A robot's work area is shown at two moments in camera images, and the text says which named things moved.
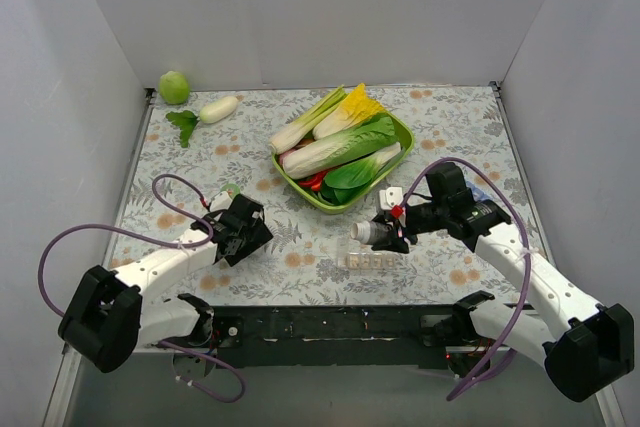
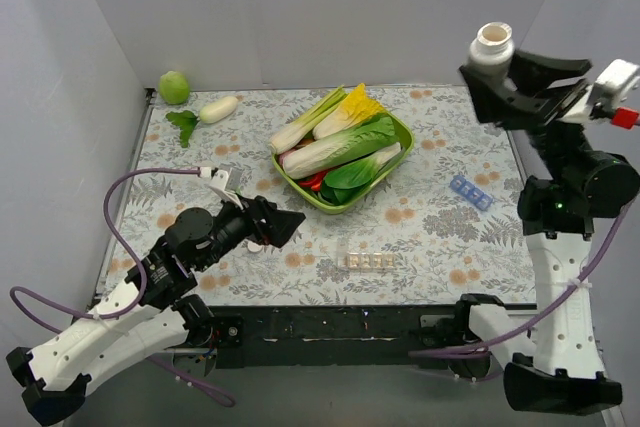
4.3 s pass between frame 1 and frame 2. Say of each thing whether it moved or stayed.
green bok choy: stayed
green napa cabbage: stayed
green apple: stayed
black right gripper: moved
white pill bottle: moved
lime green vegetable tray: stayed
